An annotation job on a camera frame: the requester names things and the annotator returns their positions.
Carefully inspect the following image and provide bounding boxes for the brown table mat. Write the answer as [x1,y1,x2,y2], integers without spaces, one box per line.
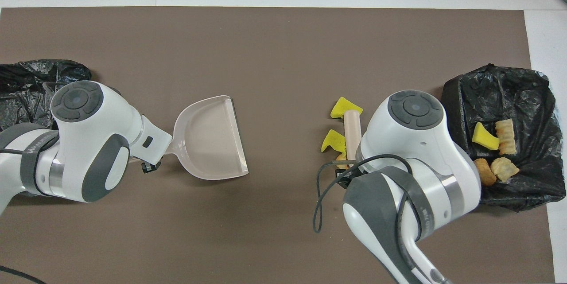
[0,7,556,284]

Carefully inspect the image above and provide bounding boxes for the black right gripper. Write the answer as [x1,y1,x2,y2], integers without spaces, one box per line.
[339,171,359,190]

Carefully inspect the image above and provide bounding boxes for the yellow green sponge piece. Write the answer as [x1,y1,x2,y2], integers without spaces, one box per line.
[472,122,500,150]

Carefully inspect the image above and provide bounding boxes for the beige plastic dustpan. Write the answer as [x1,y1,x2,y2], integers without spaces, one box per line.
[165,95,249,181]

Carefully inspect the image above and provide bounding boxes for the short toy croissant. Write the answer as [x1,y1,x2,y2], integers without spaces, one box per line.
[490,156,520,183]

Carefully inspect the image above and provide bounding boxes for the beige brush black bristles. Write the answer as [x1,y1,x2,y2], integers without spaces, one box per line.
[343,110,363,174]

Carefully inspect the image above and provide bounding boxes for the long toy croissant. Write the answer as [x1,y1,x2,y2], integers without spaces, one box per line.
[495,119,517,155]

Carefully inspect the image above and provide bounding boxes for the round brown toy bun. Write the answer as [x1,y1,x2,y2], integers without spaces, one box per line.
[474,158,497,187]

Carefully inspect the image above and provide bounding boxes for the black bag lined bin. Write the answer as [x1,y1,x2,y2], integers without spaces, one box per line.
[0,59,92,132]
[441,64,567,213]

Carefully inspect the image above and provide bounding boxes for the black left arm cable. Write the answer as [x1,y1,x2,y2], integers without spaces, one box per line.
[0,265,46,284]

